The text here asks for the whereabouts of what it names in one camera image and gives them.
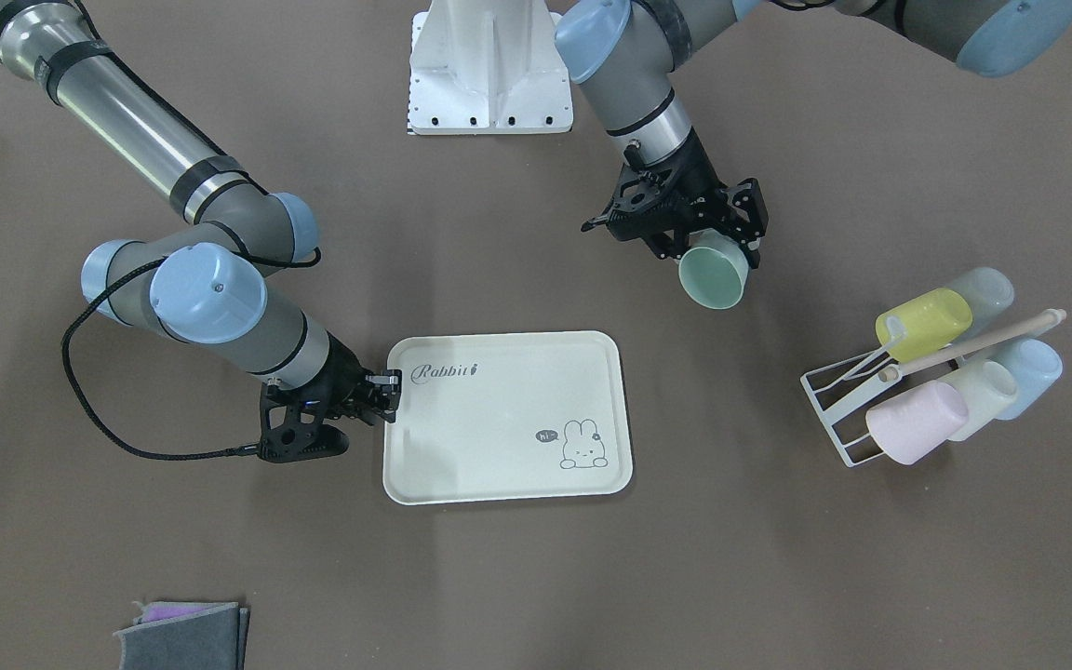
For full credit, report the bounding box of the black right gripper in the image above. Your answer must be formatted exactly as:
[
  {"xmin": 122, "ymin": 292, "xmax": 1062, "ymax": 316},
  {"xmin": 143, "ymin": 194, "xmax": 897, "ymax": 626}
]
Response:
[{"xmin": 309, "ymin": 340, "xmax": 403, "ymax": 425}]

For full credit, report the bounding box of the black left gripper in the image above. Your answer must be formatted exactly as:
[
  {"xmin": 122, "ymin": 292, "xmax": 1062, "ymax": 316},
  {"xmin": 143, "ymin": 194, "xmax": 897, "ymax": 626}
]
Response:
[{"xmin": 582, "ymin": 130, "xmax": 769, "ymax": 270}]

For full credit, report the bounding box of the green cup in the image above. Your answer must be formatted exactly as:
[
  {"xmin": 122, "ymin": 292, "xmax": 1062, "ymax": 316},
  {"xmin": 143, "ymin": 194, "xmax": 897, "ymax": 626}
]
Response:
[{"xmin": 679, "ymin": 229, "xmax": 750, "ymax": 310}]

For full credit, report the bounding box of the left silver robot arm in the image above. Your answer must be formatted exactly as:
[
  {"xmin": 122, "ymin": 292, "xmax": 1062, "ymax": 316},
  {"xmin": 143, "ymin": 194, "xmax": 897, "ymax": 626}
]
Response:
[{"xmin": 555, "ymin": 1, "xmax": 1072, "ymax": 268}]

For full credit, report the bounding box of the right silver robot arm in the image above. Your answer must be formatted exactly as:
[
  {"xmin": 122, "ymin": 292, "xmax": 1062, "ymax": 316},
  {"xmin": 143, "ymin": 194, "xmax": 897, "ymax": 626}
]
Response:
[{"xmin": 0, "ymin": 1, "xmax": 401, "ymax": 422}]

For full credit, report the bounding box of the cream rabbit tray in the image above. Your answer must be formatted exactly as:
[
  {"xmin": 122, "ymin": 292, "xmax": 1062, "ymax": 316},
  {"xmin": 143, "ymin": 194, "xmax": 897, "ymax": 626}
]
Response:
[{"xmin": 382, "ymin": 330, "xmax": 634, "ymax": 505}]

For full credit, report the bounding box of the yellow cup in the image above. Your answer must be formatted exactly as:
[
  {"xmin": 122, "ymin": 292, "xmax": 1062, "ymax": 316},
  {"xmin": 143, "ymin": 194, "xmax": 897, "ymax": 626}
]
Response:
[{"xmin": 875, "ymin": 286, "xmax": 973, "ymax": 362}]

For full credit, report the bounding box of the pink cup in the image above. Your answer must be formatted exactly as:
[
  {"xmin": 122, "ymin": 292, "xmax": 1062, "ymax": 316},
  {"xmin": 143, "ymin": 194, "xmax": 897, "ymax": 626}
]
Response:
[{"xmin": 866, "ymin": 379, "xmax": 969, "ymax": 465}]

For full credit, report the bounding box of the grey translucent cup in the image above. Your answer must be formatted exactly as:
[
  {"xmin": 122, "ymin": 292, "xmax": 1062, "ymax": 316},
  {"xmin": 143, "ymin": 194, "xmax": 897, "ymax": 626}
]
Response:
[{"xmin": 946, "ymin": 267, "xmax": 1015, "ymax": 332}]

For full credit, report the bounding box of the cream cup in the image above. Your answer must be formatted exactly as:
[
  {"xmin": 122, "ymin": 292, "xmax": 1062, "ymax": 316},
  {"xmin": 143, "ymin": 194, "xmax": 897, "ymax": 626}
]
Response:
[{"xmin": 940, "ymin": 359, "xmax": 1018, "ymax": 442}]

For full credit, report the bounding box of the blue cup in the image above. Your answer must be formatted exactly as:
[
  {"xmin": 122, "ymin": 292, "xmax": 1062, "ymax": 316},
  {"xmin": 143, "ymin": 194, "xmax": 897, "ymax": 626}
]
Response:
[{"xmin": 988, "ymin": 338, "xmax": 1064, "ymax": 421}]

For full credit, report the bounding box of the grey folded cloth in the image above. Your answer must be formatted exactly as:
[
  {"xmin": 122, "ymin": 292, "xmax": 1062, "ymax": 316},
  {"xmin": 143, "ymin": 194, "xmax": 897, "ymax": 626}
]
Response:
[{"xmin": 114, "ymin": 601, "xmax": 249, "ymax": 669}]

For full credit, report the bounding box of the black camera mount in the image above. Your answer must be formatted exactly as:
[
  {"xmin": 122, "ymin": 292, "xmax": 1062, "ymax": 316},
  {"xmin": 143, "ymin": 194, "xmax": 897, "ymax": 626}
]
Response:
[{"xmin": 256, "ymin": 382, "xmax": 349, "ymax": 463}]

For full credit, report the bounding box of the white wire cup rack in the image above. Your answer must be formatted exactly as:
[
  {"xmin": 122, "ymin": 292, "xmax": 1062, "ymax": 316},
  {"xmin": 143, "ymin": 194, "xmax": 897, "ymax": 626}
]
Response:
[{"xmin": 800, "ymin": 308, "xmax": 1067, "ymax": 468}]

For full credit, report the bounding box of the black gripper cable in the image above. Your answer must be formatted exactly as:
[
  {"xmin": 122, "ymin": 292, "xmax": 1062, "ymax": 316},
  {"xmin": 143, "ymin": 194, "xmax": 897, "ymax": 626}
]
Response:
[{"xmin": 60, "ymin": 245, "xmax": 323, "ymax": 462}]

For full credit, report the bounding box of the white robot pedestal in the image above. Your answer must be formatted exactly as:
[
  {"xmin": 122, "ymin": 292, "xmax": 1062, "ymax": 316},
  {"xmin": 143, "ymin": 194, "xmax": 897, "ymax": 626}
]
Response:
[{"xmin": 408, "ymin": 1, "xmax": 574, "ymax": 136}]

